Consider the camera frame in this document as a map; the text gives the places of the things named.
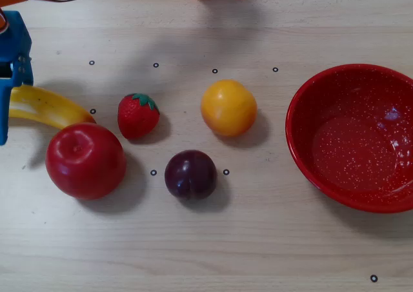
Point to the dark purple toy plum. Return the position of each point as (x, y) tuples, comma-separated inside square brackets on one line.
[(190, 176)]

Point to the yellow toy banana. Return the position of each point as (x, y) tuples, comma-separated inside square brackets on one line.
[(48, 108)]

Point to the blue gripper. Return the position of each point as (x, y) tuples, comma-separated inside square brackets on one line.
[(14, 48)]

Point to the red toy apple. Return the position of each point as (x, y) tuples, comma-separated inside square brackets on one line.
[(85, 161)]

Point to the red toy strawberry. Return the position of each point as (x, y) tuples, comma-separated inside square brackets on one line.
[(137, 118)]

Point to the red speckled enamel bowl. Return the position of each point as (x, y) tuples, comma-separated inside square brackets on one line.
[(351, 143)]

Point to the toy orange fruit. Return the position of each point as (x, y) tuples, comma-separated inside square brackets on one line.
[(229, 108)]

